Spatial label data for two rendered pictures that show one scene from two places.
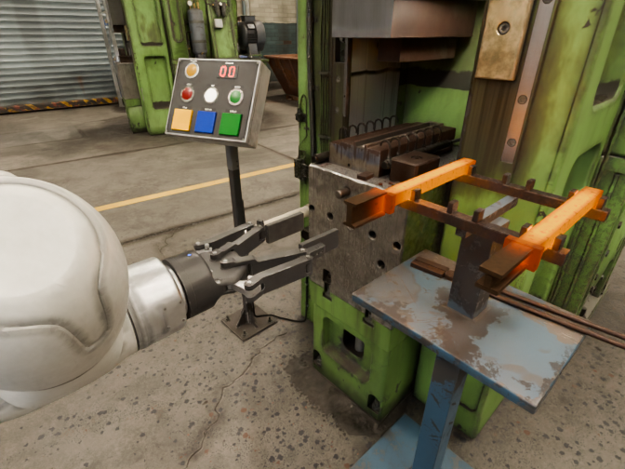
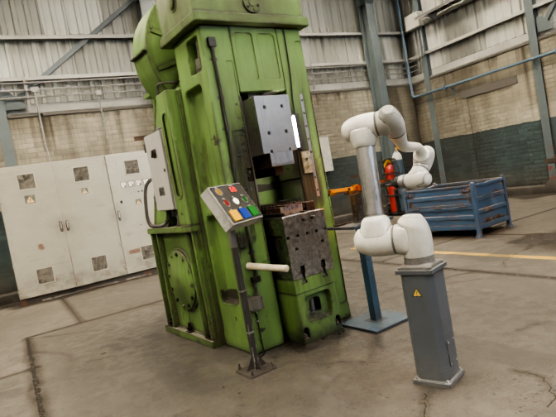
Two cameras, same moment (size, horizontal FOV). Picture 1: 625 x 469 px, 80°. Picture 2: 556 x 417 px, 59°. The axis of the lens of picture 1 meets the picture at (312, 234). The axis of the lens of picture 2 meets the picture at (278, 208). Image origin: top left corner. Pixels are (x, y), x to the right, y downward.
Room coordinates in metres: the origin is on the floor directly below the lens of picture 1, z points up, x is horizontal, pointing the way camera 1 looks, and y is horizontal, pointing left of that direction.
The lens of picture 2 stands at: (0.70, 3.33, 1.16)
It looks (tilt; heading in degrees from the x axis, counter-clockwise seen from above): 3 degrees down; 278
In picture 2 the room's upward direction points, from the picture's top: 10 degrees counter-clockwise
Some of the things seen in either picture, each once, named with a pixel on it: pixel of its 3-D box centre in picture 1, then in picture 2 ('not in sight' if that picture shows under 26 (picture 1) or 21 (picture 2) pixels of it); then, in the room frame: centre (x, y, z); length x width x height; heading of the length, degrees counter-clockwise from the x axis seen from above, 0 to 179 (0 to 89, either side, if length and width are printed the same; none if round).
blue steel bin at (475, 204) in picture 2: not in sight; (454, 208); (-0.76, -3.87, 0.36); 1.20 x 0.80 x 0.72; 133
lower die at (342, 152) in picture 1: (394, 142); (275, 210); (1.24, -0.27, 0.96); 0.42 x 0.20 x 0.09; 133
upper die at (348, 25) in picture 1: (407, 18); (266, 162); (1.24, -0.27, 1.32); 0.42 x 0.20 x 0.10; 133
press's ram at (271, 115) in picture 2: not in sight; (265, 128); (1.21, -0.30, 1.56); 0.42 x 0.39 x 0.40; 133
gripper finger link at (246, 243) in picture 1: (240, 247); not in sight; (0.45, 0.10, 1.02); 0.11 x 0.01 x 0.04; 154
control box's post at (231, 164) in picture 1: (239, 226); (242, 287); (1.45, 0.32, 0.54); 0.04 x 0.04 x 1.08; 43
